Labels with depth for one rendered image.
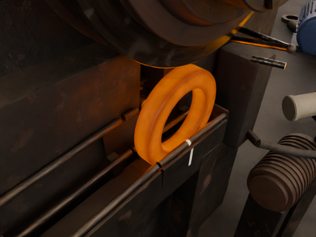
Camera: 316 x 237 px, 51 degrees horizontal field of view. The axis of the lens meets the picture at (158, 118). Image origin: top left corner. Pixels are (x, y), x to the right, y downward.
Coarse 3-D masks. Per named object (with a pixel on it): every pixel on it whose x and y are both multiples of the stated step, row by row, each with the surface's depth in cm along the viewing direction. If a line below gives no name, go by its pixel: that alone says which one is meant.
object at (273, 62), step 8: (248, 32) 54; (256, 32) 52; (232, 40) 55; (240, 40) 53; (248, 40) 52; (256, 40) 51; (264, 40) 51; (272, 40) 49; (272, 48) 49; (280, 48) 48; (288, 48) 46; (256, 56) 50; (264, 64) 50; (272, 64) 49; (280, 64) 48
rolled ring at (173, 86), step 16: (192, 64) 55; (160, 80) 50; (176, 80) 50; (192, 80) 51; (208, 80) 56; (160, 96) 49; (176, 96) 50; (192, 96) 61; (208, 96) 59; (144, 112) 50; (160, 112) 48; (192, 112) 62; (208, 112) 62; (144, 128) 50; (160, 128) 51; (192, 128) 62; (144, 144) 51; (160, 144) 53; (176, 144) 60
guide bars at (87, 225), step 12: (216, 120) 63; (204, 132) 61; (180, 144) 57; (168, 156) 55; (156, 168) 53; (144, 180) 51; (120, 192) 49; (132, 192) 50; (108, 204) 48; (120, 204) 50; (96, 216) 46; (84, 228) 45
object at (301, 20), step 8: (304, 8) 249; (312, 8) 240; (304, 16) 237; (312, 16) 224; (304, 24) 228; (312, 24) 224; (304, 32) 229; (312, 32) 227; (296, 40) 256; (304, 40) 232; (312, 40) 230; (296, 48) 250; (304, 48) 235; (312, 48) 233
